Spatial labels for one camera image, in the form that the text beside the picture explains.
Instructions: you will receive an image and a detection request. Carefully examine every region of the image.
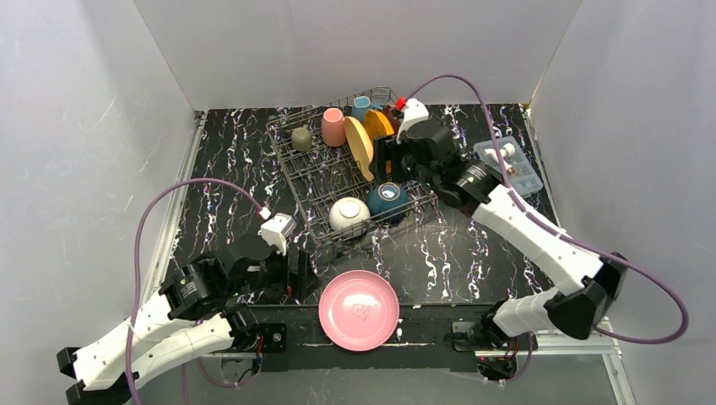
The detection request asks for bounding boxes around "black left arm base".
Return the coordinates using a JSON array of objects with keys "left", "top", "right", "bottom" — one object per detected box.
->
[{"left": 220, "top": 304, "right": 288, "bottom": 386}]

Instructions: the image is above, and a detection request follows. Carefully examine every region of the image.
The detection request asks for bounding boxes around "clear plastic parts box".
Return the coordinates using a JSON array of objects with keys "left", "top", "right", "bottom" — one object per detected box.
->
[{"left": 473, "top": 136, "right": 544, "bottom": 197}]

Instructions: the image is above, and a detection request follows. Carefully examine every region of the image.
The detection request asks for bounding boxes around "white bowl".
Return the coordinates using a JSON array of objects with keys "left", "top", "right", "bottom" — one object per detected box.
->
[{"left": 328, "top": 197, "right": 371, "bottom": 231}]

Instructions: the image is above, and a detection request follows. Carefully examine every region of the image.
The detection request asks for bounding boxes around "yellow plate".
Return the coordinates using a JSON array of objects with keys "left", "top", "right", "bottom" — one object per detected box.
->
[{"left": 344, "top": 116, "right": 375, "bottom": 181}]

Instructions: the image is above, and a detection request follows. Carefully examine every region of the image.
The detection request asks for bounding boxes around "orange polka dot plate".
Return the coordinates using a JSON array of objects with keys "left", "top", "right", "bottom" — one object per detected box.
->
[{"left": 363, "top": 109, "right": 396, "bottom": 176}]

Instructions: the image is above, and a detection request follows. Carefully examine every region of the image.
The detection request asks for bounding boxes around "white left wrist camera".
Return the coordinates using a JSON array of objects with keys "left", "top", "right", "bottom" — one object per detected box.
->
[{"left": 258, "top": 208, "right": 297, "bottom": 256}]

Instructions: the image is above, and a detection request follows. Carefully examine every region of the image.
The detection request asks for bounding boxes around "white pipe fitting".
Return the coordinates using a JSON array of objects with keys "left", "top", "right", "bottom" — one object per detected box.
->
[{"left": 484, "top": 143, "right": 516, "bottom": 175}]

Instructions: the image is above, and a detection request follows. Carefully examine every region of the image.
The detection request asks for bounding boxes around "small grey cup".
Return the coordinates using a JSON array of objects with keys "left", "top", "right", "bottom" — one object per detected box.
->
[{"left": 290, "top": 126, "right": 312, "bottom": 152}]

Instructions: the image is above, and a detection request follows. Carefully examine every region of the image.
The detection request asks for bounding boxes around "grey wire dish rack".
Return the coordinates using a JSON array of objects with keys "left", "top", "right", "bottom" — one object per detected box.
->
[{"left": 263, "top": 84, "right": 457, "bottom": 247}]

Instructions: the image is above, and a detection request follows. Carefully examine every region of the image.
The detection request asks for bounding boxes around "pink handled mug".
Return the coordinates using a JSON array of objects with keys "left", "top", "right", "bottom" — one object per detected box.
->
[{"left": 321, "top": 107, "right": 346, "bottom": 147}]

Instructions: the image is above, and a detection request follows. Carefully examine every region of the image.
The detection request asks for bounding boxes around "teal bowl beige inside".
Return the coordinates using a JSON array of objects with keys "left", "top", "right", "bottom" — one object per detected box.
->
[{"left": 366, "top": 182, "right": 409, "bottom": 225}]

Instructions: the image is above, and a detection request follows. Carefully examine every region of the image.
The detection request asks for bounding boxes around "pink polka dot plate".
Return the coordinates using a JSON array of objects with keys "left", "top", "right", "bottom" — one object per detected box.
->
[{"left": 382, "top": 104, "right": 403, "bottom": 135}]

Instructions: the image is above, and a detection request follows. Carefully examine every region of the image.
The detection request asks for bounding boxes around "blue handled mug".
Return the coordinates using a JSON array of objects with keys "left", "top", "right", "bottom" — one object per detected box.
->
[{"left": 350, "top": 95, "right": 383, "bottom": 123}]

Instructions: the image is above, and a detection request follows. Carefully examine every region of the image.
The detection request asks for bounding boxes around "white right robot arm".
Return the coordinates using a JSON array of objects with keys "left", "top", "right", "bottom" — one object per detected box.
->
[{"left": 370, "top": 119, "right": 626, "bottom": 342}]

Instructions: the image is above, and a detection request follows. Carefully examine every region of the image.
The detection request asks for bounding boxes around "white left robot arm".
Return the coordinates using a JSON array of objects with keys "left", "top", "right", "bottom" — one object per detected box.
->
[{"left": 57, "top": 236, "right": 321, "bottom": 404}]

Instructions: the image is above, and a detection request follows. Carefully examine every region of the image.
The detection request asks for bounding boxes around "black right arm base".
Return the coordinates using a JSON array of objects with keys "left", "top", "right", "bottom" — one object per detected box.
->
[{"left": 444, "top": 301, "right": 537, "bottom": 385}]

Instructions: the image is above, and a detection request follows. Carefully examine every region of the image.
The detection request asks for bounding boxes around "pink bottom plate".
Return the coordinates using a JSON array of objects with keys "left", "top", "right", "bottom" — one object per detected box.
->
[{"left": 318, "top": 270, "right": 399, "bottom": 352}]

